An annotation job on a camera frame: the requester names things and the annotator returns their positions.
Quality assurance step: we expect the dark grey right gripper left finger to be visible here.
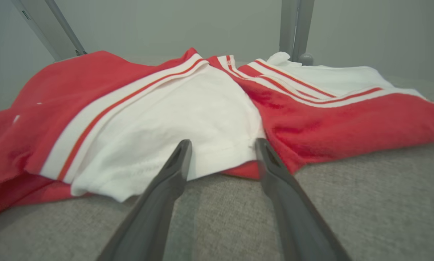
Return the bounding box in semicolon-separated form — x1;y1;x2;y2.
97;140;193;261

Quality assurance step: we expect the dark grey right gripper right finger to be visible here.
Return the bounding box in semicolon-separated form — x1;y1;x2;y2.
255;138;352;261

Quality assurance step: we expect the grey wheeled metal frame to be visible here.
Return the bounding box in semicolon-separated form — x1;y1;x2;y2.
11;0;87;62

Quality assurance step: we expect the grey metal stand post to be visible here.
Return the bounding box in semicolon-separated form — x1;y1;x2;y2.
279;0;315;66

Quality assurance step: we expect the red and white jersey shirt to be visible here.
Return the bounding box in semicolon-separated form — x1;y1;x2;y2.
0;47;434;218

